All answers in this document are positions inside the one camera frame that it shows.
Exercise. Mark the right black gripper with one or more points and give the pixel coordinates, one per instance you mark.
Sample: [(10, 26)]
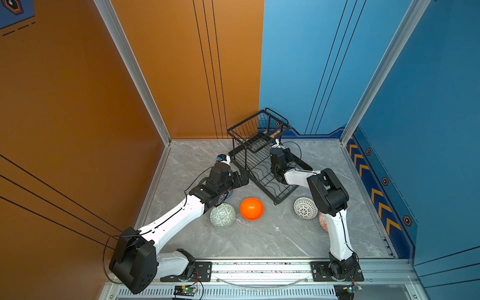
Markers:
[(286, 152)]

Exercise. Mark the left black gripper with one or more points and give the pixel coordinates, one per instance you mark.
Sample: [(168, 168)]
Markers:
[(237, 182)]

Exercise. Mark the black wire dish rack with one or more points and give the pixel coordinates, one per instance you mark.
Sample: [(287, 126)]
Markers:
[(252, 139)]

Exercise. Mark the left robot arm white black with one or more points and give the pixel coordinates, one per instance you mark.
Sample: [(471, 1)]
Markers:
[(137, 259)]

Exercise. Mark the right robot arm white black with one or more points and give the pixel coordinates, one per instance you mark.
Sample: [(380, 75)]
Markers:
[(331, 199)]

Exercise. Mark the dark blue patterned bowl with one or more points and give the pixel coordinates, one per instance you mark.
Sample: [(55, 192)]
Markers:
[(226, 195)]

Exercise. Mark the pale green patterned bowl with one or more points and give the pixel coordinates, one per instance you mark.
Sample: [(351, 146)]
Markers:
[(223, 216)]

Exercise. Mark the orange plastic bowl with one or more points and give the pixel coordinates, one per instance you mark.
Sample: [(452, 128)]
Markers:
[(252, 209)]

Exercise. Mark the white black lattice bowl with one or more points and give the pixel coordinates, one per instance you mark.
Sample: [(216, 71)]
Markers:
[(305, 208)]

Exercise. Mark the red white patterned bowl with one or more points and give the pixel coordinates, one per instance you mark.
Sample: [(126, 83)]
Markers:
[(323, 222)]

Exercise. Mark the green circuit board left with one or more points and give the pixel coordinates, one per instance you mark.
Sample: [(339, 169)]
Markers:
[(184, 292)]

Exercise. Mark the circuit board right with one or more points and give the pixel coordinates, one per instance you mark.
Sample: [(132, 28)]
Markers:
[(346, 292)]

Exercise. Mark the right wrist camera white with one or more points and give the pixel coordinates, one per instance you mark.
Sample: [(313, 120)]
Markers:
[(277, 144)]

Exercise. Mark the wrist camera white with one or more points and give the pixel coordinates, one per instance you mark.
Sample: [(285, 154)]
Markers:
[(277, 144), (223, 158)]

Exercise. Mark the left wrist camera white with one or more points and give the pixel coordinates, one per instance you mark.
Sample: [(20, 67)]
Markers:
[(223, 158)]

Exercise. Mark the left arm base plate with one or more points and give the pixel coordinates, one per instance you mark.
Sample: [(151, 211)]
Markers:
[(202, 271)]

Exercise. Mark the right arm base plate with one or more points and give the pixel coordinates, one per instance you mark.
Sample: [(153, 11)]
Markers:
[(322, 271)]

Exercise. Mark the aluminium front rail frame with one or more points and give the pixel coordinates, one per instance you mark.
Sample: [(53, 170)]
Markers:
[(283, 279)]

